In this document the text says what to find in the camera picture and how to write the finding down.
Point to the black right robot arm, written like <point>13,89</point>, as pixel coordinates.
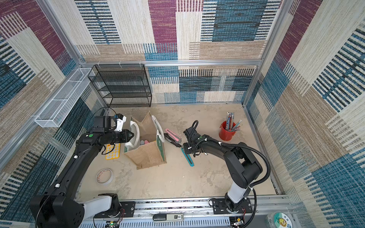
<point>247,166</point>

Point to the clear tape roll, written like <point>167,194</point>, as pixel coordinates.
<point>105,176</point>

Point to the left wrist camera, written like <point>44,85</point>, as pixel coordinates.
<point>120,120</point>

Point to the yellow calculator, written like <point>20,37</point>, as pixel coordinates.
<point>112,152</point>

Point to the white wire mesh tray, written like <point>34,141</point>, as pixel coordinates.
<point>56,111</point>

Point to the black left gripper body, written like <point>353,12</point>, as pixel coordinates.
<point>118,137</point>

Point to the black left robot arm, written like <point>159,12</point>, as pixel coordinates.
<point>57,207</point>

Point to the green white round sticker can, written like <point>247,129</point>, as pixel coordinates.
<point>278,220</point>

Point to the red pen cup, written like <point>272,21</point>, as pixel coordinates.
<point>224,134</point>

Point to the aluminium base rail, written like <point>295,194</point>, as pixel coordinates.
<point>208,212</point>

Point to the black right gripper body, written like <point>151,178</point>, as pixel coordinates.
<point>187,144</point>

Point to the black grey utility knife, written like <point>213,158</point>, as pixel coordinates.
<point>171,140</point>

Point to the black wire mesh shelf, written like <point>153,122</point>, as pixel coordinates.
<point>122,85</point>

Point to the green Christmas burlap tote bag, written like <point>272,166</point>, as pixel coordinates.
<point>146,148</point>

